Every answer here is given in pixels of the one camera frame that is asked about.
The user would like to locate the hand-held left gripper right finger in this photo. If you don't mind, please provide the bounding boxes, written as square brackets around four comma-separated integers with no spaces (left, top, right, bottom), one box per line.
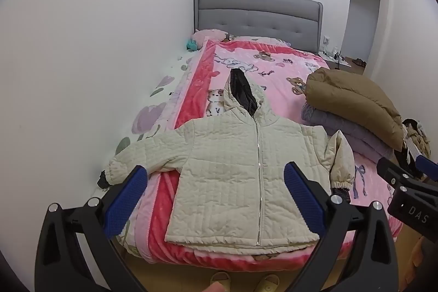
[283,161,401,292]

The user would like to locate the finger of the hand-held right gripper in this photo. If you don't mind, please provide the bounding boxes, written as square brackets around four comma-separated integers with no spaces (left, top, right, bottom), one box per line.
[415,155,438,182]
[376,158,438,193]

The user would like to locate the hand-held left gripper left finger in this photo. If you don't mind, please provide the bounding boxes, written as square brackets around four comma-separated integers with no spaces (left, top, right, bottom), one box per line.
[34,165,149,292]

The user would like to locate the cream quilted hooded jacket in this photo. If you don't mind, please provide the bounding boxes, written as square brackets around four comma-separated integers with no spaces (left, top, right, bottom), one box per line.
[97,68,356,249]

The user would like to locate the pile of dark clothes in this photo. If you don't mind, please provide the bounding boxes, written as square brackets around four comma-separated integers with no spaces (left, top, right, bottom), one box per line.
[402,119,432,173]

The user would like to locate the folded purple sweater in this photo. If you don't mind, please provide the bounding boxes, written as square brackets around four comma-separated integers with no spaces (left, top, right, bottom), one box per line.
[301,104,396,161]

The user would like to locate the folded brown jacket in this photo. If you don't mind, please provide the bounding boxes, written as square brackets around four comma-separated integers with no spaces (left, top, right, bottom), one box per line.
[304,68,404,152]

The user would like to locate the yellow slipper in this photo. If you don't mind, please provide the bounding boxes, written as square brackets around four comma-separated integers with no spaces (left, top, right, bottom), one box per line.
[209,272,230,286]
[255,274,280,292]

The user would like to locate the white floral bed sheet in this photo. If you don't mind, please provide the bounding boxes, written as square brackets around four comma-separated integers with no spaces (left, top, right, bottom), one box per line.
[114,46,208,256]

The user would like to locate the white nightstand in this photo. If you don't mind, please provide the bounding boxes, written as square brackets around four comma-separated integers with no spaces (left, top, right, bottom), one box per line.
[318,51,351,68]

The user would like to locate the pink printed blanket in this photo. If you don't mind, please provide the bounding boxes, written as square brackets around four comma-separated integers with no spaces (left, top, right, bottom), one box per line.
[116,37,404,274]

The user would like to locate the pink pillow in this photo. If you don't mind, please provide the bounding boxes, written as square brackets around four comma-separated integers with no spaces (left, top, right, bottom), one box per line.
[192,28,228,44]

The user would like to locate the grey padded headboard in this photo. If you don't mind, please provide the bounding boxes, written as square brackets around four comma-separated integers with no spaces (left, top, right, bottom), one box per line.
[194,0,324,55]

